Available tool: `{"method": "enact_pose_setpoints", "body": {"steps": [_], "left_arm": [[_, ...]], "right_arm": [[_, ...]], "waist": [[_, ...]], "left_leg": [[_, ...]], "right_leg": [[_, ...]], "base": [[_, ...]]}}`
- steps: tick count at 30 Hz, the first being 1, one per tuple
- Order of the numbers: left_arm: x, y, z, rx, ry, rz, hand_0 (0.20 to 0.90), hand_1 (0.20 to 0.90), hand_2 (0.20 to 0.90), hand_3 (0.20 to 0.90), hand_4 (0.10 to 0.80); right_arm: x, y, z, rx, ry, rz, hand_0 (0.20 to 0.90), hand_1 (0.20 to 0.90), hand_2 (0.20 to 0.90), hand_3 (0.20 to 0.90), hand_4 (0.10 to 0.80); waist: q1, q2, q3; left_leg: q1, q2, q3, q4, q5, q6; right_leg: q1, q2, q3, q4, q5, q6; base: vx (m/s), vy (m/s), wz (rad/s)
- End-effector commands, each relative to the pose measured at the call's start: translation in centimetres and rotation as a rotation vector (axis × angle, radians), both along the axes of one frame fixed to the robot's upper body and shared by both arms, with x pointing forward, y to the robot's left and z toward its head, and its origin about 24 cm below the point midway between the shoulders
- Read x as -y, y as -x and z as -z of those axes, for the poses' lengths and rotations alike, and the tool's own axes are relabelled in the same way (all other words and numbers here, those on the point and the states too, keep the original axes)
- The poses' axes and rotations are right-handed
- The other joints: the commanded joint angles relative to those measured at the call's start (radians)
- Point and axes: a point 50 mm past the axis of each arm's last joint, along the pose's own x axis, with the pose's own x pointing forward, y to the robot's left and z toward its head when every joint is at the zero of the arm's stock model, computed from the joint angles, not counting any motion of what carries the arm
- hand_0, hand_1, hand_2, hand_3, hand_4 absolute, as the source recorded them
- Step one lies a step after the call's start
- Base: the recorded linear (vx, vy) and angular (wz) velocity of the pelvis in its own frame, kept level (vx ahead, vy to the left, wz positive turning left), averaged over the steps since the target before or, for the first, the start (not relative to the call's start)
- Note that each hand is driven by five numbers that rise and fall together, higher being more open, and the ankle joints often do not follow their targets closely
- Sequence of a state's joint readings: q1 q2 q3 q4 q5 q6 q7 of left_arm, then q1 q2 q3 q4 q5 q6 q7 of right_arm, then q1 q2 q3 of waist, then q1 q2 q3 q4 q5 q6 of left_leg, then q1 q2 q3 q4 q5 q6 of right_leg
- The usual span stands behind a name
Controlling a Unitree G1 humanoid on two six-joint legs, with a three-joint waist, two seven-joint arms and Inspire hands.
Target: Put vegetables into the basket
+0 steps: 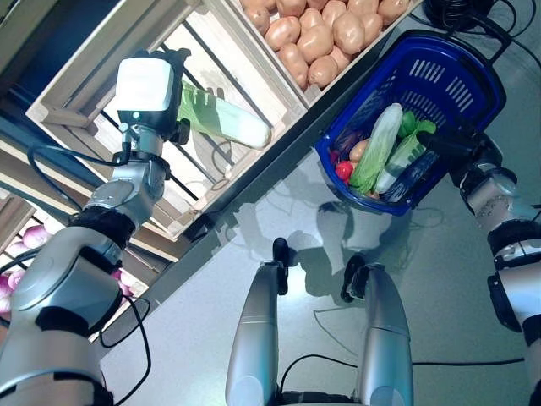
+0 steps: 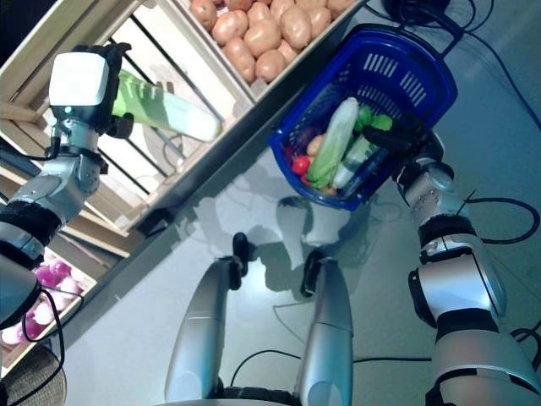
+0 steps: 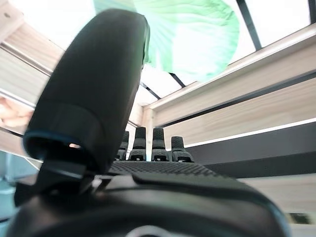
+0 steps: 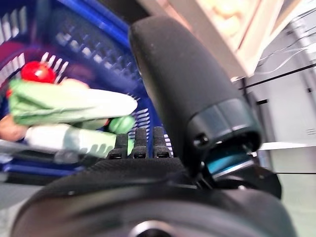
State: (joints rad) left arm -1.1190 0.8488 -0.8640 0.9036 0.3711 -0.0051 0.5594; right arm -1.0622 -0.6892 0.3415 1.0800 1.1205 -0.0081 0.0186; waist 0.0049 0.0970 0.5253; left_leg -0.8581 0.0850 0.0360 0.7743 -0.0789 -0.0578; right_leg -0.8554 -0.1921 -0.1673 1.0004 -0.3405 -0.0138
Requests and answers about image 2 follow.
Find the robot waist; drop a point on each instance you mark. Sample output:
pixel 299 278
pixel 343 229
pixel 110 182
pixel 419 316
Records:
pixel 253 395

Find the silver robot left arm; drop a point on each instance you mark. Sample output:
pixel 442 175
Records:
pixel 55 186

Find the pink dragon fruits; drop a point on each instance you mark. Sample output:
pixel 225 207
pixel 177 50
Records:
pixel 53 270

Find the brown potato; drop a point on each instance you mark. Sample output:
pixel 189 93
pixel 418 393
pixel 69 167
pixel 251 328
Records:
pixel 238 55
pixel 288 51
pixel 270 65
pixel 320 19
pixel 340 4
pixel 258 12
pixel 281 5
pixel 315 146
pixel 229 27
pixel 296 26
pixel 262 37

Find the silver robot right leg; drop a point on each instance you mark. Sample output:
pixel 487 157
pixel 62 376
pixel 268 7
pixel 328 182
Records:
pixel 329 330

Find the silver robot leg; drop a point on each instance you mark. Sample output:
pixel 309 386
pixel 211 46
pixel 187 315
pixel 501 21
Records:
pixel 329 330
pixel 198 321

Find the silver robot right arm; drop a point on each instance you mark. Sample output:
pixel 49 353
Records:
pixel 460 279

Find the purple white turnip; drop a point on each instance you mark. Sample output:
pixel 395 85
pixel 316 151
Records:
pixel 71 288
pixel 40 311

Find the green leafy lettuce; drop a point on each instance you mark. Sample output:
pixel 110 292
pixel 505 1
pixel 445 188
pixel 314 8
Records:
pixel 374 120

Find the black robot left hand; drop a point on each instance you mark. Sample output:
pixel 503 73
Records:
pixel 112 84

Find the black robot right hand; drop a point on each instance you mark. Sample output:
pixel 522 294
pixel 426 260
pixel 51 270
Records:
pixel 406 137

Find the red tomato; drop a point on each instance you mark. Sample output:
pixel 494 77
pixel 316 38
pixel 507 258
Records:
pixel 301 164

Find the blue plastic shopping basket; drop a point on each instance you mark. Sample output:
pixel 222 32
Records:
pixel 422 59

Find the wooden slatted crate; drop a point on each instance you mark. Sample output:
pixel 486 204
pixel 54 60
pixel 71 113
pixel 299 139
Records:
pixel 80 302
pixel 190 169
pixel 258 91

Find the silver robot left leg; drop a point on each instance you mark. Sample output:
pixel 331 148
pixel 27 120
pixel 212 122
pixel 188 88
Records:
pixel 198 321

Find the wooden display shelf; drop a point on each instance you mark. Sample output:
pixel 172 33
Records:
pixel 105 243

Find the grey woven round mat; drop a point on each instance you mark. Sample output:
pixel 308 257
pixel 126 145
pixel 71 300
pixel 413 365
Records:
pixel 34 380

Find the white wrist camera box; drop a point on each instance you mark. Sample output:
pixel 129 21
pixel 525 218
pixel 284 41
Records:
pixel 78 80

